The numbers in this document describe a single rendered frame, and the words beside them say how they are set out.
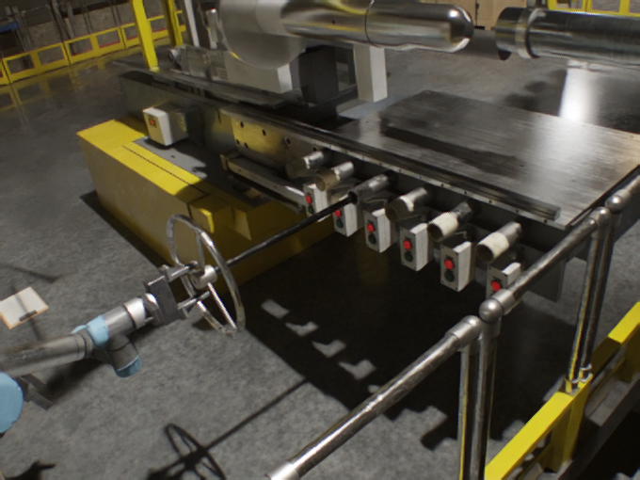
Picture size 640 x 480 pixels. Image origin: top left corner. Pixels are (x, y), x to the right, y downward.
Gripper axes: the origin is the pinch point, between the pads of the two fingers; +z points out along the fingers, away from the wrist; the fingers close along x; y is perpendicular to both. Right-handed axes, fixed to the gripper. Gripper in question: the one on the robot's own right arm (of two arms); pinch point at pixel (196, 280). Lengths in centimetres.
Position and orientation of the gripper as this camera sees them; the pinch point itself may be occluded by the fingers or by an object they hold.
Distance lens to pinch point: 155.3
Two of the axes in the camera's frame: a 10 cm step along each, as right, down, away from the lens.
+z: 7.6, -4.1, 4.9
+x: 2.7, 9.0, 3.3
